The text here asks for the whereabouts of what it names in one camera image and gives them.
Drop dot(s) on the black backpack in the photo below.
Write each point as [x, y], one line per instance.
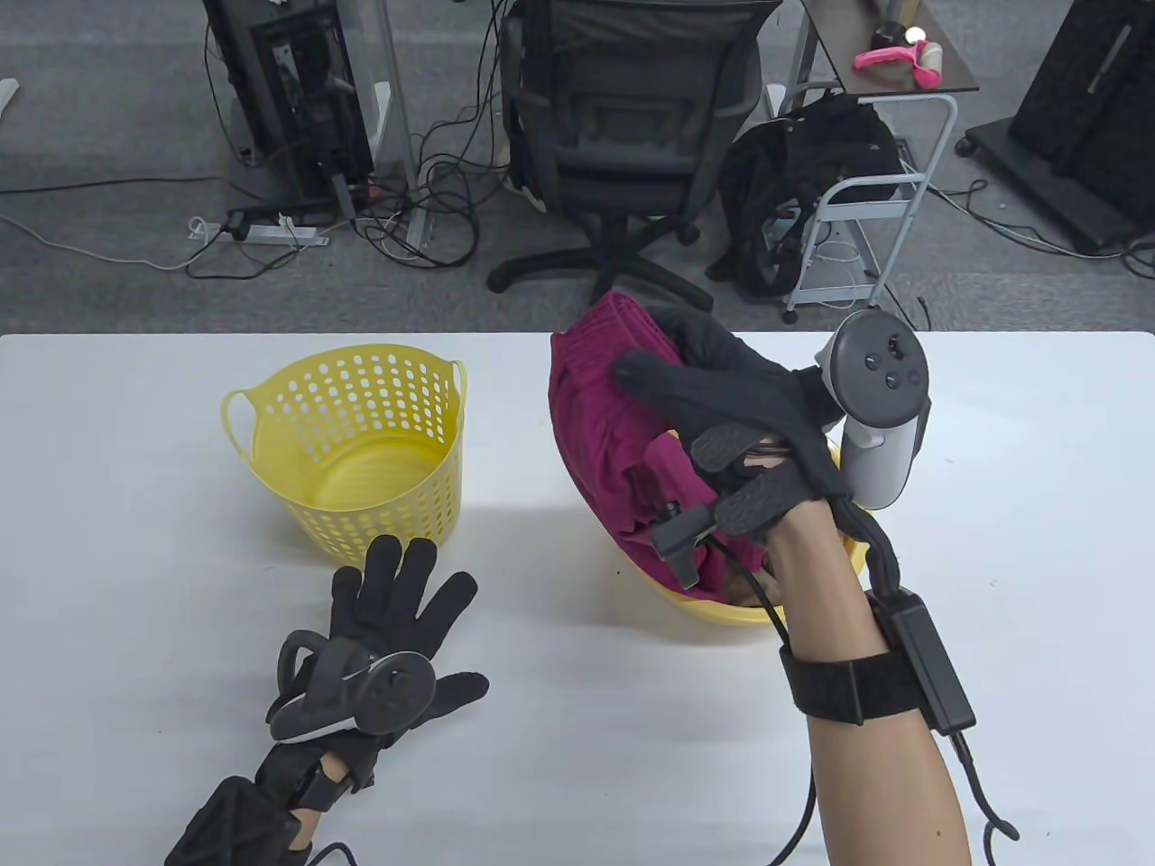
[803, 162]

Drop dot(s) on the yellow perforated plastic basket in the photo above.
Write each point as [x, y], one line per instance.
[361, 469]

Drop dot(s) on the yellow plastic basin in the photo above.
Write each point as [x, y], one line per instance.
[713, 613]

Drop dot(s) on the black computer tower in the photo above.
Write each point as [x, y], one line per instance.
[289, 90]

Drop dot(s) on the white power strip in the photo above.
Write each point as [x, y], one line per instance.
[271, 234]

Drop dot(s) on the black mesh forearm pack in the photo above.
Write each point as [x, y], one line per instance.
[235, 825]

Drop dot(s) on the person's right hand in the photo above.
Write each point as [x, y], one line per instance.
[749, 388]

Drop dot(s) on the person's left forearm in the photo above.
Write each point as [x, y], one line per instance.
[311, 825]

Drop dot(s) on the black wrist band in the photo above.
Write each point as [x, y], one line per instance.
[320, 785]

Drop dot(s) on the black rolling stand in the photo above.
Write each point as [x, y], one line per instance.
[1083, 108]

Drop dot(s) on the pink plastic gadget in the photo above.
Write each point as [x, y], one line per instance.
[889, 59]

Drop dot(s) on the black office chair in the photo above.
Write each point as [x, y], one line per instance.
[623, 117]

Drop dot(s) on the white cart with brown top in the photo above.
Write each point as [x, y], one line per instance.
[902, 81]

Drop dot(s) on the person's right forearm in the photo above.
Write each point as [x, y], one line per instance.
[826, 586]

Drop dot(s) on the black power pack box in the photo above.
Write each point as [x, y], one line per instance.
[929, 658]

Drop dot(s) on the dark grey tracking controller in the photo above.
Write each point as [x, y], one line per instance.
[388, 690]
[880, 370]

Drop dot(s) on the maroon shorts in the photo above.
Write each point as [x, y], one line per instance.
[605, 433]

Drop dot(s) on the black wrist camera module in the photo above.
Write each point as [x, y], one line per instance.
[681, 537]

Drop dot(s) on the person's left hand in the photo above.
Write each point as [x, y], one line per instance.
[397, 604]

